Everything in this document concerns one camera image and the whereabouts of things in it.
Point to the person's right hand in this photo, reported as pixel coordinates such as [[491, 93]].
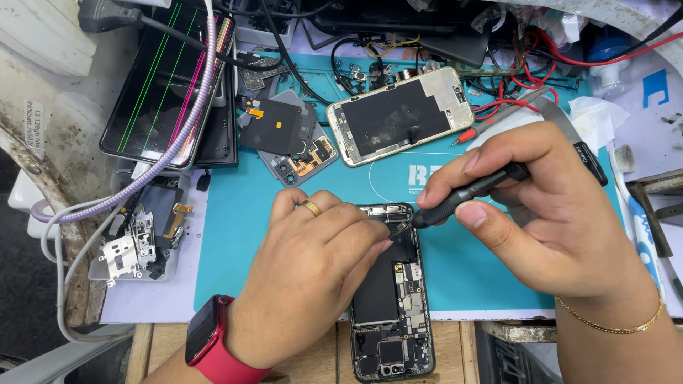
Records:
[[576, 229]]

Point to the person's left hand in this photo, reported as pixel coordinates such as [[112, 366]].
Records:
[[299, 272]]

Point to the small metal bracket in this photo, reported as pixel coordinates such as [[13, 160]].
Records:
[[401, 229]]

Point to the black precision screwdriver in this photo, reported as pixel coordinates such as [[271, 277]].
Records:
[[453, 201]]

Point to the white and blue toothbrush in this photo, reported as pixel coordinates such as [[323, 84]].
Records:
[[640, 224]]

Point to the teal repair mat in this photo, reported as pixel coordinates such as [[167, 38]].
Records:
[[240, 240]]

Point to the metal tweezers with black sleeve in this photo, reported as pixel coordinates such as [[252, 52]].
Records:
[[592, 162]]

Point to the opened black phone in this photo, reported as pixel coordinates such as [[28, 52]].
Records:
[[389, 320]]

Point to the white tissue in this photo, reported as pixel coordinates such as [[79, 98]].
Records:
[[597, 122]]

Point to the red smartwatch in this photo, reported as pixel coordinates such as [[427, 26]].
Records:
[[213, 341]]

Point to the white card with blue mark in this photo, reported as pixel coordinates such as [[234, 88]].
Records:
[[653, 122]]

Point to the small black phone part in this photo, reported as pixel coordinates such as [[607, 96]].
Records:
[[203, 181]]

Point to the grey probe with red tip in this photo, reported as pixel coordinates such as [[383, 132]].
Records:
[[496, 120]]

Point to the black plastic crate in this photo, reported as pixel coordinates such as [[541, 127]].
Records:
[[507, 357]]

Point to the grey phone back with coil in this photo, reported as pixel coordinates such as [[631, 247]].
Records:
[[277, 128]]

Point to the grey phone housing with brackets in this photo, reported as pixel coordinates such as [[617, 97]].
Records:
[[133, 250]]

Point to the opened gold phone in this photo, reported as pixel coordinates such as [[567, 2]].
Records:
[[395, 117]]

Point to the heap of small phone parts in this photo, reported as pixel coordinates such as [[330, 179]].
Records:
[[373, 74]]

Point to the phone with striped broken screen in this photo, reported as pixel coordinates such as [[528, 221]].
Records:
[[154, 90]]

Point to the white parts tray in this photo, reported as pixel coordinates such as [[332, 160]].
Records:
[[267, 33]]

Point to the black flat device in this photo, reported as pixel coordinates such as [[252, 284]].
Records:
[[427, 21]]

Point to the white charger block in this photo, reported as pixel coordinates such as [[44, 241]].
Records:
[[21, 194]]

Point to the white paper label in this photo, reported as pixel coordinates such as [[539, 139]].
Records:
[[34, 128]]

